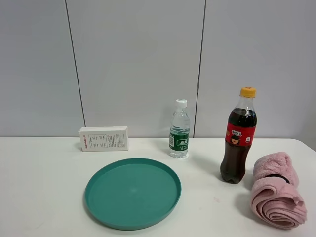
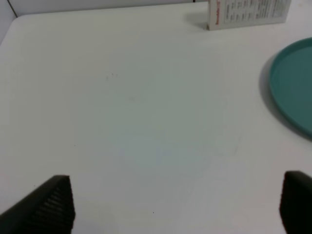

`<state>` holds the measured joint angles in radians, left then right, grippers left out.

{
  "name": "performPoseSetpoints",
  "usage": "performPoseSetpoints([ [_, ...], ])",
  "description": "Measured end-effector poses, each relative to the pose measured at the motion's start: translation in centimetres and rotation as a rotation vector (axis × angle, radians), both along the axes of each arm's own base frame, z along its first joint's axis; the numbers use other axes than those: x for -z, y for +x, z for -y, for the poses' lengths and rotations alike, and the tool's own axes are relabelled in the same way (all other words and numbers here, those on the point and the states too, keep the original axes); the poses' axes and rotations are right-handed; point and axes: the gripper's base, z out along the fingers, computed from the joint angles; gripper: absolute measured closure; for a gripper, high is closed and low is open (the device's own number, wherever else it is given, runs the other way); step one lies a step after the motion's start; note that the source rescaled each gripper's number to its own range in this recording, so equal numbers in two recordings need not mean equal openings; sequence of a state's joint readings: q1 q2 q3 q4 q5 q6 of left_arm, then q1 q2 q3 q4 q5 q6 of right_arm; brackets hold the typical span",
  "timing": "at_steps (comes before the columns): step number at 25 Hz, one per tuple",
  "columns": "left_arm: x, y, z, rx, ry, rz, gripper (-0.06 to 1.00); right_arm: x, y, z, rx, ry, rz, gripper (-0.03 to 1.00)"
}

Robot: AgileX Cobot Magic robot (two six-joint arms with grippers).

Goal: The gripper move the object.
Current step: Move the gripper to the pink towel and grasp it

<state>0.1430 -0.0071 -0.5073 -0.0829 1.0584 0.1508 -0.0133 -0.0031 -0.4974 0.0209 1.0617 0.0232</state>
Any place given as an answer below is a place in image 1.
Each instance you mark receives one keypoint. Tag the pink towel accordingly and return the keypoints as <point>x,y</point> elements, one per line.
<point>274,195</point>

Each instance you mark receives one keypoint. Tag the clear water bottle green label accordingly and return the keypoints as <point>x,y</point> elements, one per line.
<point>179,131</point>

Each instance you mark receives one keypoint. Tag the white printed carton box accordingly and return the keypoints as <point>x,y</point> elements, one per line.
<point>104,138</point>

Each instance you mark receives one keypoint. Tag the teal round plastic plate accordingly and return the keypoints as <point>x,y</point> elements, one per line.
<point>132,194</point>

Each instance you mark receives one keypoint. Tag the cola bottle yellow cap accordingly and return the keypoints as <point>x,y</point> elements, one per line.
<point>240,131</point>

